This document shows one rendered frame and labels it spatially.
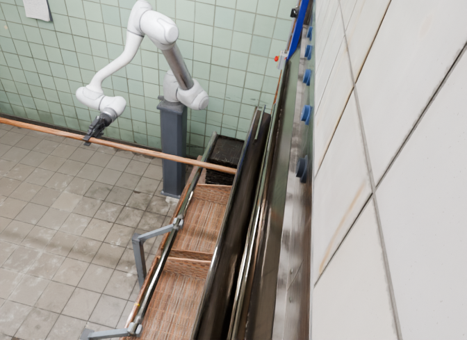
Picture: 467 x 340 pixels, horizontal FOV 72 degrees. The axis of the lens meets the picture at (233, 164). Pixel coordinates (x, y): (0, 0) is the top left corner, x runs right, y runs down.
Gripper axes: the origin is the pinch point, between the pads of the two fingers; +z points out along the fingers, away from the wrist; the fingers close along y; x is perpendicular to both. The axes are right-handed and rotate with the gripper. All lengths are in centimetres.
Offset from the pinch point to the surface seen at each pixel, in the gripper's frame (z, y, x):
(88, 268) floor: 17, 120, 14
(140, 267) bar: 40, 51, -43
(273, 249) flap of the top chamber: 84, -60, -99
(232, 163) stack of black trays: -37, 29, -78
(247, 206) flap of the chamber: 40, -21, -93
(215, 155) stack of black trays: -42, 30, -66
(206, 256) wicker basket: 29, 43, -77
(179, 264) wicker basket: 34, 49, -63
